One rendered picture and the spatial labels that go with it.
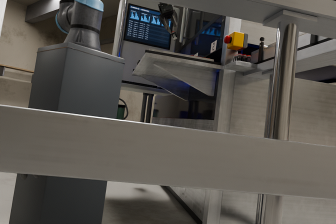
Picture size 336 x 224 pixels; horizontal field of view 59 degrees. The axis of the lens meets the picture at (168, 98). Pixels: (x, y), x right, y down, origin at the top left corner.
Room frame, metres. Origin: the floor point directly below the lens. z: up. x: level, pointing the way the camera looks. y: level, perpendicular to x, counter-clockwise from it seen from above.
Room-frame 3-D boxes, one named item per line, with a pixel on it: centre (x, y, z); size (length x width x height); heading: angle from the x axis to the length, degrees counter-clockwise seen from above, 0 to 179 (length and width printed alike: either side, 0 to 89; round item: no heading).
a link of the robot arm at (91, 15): (1.18, 0.37, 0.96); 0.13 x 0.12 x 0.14; 41
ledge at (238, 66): (1.42, -0.34, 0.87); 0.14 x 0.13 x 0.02; 102
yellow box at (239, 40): (1.43, -0.30, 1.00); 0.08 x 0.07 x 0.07; 102
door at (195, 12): (2.19, -0.13, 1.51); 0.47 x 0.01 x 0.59; 12
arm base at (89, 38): (1.18, 0.37, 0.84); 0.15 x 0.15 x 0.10
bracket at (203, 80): (1.55, -0.07, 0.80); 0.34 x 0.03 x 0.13; 102
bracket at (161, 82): (2.04, 0.03, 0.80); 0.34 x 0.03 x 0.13; 102
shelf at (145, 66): (1.80, -0.03, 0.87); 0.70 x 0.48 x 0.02; 12
